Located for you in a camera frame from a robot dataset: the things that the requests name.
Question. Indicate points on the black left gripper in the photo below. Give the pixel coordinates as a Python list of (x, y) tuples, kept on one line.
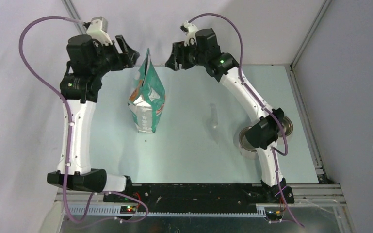
[(126, 59)]

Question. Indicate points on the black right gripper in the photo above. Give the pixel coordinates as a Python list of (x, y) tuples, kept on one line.
[(178, 56)]

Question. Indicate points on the green pet food bag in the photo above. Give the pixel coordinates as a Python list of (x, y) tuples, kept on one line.
[(147, 100)]

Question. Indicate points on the clear plastic scoop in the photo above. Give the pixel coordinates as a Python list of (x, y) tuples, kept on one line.
[(212, 123)]

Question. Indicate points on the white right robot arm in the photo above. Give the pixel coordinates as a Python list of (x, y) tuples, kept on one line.
[(267, 136)]

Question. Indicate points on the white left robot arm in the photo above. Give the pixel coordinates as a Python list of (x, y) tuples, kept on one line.
[(89, 61)]

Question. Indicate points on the steel bowl near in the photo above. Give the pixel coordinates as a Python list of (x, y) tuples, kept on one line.
[(243, 141)]

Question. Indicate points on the steel bowl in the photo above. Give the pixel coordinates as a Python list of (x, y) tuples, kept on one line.
[(287, 126), (243, 141)]

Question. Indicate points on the white double bowl stand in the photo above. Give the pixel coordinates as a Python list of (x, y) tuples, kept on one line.
[(253, 156)]

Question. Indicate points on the steel bowl far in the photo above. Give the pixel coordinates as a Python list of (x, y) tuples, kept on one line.
[(287, 126)]

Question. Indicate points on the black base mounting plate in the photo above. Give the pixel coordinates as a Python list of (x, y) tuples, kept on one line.
[(203, 197)]

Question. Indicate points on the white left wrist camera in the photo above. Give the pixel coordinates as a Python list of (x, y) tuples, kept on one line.
[(97, 29)]

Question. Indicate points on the grey slotted cable duct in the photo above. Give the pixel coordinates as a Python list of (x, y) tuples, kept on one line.
[(117, 210)]

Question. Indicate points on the aluminium frame rail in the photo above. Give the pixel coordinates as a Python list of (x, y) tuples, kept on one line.
[(300, 98)]

